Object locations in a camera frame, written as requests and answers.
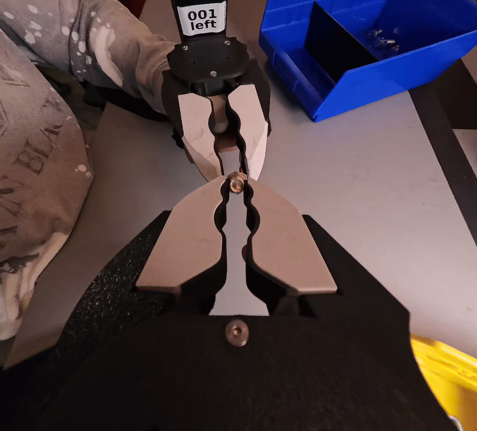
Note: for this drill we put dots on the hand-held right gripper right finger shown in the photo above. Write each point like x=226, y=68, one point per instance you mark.
x=290, y=248

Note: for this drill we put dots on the yellow plastic bin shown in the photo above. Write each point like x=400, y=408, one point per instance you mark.
x=447, y=375

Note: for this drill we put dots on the small steel bolt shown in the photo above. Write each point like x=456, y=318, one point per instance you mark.
x=373, y=33
x=385, y=43

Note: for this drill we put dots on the person's left hand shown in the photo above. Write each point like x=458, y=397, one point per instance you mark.
x=227, y=142

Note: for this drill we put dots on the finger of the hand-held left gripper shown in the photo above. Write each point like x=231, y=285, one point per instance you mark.
x=195, y=129
x=253, y=125

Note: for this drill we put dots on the steel hex nut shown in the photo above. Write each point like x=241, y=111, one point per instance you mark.
x=231, y=177

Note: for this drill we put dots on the blue plastic bin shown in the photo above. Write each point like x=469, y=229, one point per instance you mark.
x=372, y=88

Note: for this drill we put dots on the person's right hand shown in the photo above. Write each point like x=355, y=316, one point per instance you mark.
x=245, y=253

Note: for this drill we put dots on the person's spattered grey sweatshirt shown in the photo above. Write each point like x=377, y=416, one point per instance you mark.
x=37, y=177

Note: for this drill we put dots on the person's left forearm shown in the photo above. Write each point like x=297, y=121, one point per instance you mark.
x=74, y=28

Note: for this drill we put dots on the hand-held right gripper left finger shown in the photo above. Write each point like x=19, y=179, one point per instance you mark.
x=186, y=244

